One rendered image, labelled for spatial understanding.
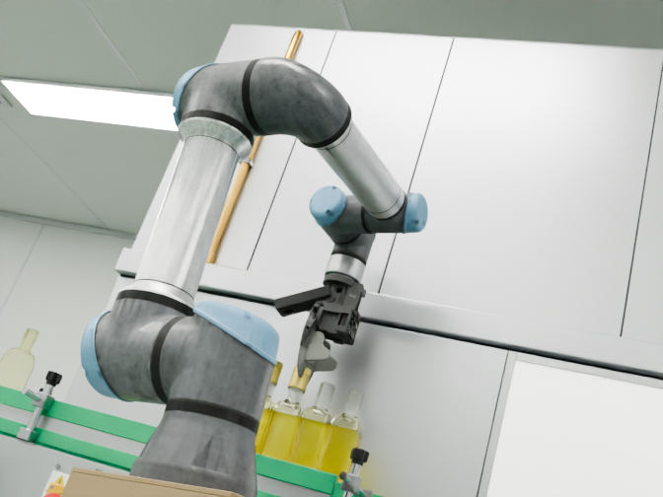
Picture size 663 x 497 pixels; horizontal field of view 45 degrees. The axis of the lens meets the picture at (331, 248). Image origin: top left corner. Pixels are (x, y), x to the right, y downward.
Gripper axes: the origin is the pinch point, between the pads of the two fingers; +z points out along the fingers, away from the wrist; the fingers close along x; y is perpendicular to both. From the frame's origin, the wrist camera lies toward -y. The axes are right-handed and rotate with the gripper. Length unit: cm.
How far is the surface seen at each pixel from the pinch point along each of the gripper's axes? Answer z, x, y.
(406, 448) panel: 6.7, 11.5, 20.9
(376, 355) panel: -10.2, 11.6, 10.0
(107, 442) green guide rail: 23.5, -13.5, -25.6
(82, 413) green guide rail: 19.9, -13.8, -32.5
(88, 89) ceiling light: -156, 137, -209
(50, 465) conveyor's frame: 30.1, -15.6, -33.0
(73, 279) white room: -115, 312, -305
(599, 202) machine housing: -55, 14, 47
